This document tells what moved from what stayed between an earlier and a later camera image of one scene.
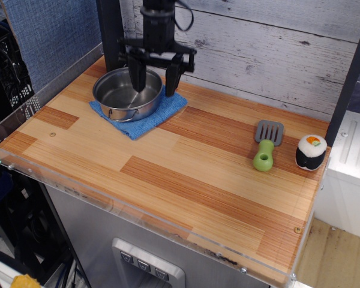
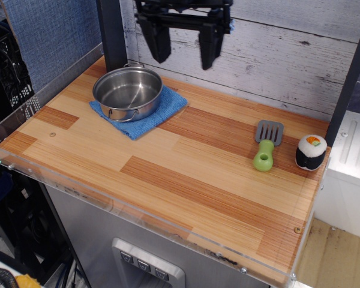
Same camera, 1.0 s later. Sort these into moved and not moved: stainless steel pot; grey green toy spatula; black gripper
Moved: black gripper
Not moved: grey green toy spatula; stainless steel pot
